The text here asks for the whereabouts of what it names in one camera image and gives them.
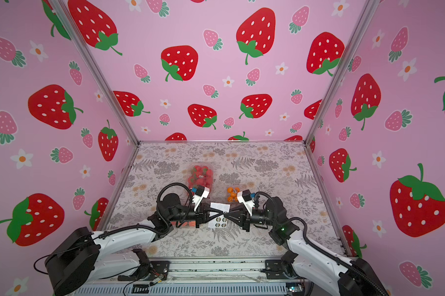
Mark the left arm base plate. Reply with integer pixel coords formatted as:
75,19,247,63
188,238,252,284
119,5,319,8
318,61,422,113
117,261,170,282

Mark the clear large peach box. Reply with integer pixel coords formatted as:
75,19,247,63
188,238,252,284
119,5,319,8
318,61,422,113
172,222,195,228

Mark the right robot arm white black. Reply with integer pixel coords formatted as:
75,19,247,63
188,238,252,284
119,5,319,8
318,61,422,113
224,197,388,296

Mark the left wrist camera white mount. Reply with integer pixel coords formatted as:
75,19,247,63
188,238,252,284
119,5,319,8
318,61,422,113
191,185,210,212

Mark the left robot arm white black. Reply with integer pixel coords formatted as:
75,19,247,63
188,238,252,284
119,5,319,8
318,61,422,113
45,192,223,296

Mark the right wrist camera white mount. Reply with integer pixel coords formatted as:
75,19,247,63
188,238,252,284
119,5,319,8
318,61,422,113
237,189,255,216

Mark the white sticker sheet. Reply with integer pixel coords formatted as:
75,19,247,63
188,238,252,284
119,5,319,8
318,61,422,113
208,202,231,229

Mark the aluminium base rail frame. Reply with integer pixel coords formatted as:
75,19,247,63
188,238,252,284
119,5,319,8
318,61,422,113
68,257,331,296

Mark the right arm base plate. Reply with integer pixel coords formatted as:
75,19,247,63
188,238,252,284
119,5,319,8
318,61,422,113
260,259,306,280

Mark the clear orange kumquat box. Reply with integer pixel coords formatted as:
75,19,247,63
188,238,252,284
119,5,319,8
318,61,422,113
227,187,242,202

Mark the clear strawberry box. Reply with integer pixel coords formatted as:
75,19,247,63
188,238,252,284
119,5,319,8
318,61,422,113
187,164,214,189

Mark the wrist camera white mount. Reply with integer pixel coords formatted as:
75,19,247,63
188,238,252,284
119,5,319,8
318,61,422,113
237,189,255,216
191,185,210,212

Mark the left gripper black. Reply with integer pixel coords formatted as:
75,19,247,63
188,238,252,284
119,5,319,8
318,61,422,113
166,203,221,231

